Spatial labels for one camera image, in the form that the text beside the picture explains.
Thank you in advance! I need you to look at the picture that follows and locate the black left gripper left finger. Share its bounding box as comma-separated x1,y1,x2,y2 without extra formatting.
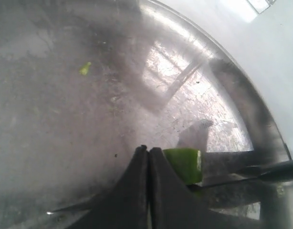
70,145,148,229

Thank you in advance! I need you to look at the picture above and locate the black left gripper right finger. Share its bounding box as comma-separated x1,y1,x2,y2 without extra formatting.
149,147,256,229

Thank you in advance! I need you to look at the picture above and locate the dark green pear-shaped vegetable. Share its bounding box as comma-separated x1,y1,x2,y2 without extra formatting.
163,148,203,185

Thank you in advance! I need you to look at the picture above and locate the black kitchen knife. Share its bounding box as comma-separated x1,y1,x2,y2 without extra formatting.
47,159,293,214

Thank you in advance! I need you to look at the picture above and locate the wire metal utensil holder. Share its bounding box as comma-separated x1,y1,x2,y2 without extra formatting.
247,0,276,14

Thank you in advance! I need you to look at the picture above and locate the small green vegetable scrap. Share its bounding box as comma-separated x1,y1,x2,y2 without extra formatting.
79,62,91,75

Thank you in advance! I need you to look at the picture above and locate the round steel plate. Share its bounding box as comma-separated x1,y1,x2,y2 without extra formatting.
0,0,293,229

